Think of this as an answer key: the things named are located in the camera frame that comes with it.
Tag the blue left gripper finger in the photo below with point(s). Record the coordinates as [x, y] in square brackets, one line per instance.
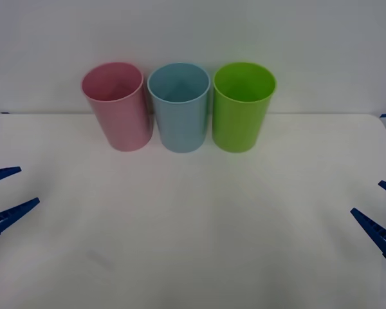
[1, 174]
[9, 217]

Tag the pink plastic waste bin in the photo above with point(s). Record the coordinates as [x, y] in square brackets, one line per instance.
[125, 124]

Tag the green plastic waste bin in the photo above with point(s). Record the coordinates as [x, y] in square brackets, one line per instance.
[236, 127]

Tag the pale blue plastic waste bin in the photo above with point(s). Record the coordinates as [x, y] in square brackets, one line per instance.
[181, 128]

